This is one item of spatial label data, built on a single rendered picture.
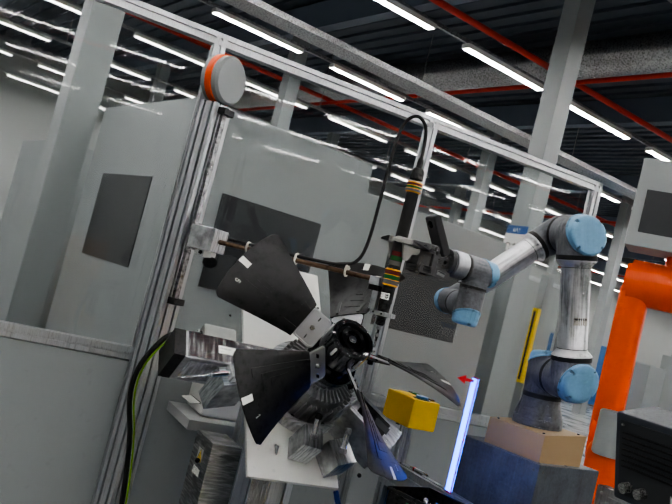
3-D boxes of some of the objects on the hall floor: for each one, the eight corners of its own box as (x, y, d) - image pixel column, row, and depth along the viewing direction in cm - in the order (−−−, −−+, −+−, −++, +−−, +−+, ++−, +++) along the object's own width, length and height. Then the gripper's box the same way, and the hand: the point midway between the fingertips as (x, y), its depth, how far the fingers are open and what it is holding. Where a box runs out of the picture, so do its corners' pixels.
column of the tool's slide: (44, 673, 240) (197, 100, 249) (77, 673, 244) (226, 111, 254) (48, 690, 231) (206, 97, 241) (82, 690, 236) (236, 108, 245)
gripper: (458, 282, 213) (391, 263, 204) (433, 278, 224) (369, 259, 215) (465, 251, 213) (400, 230, 204) (440, 248, 224) (377, 229, 215)
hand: (391, 236), depth 210 cm, fingers open, 5 cm apart
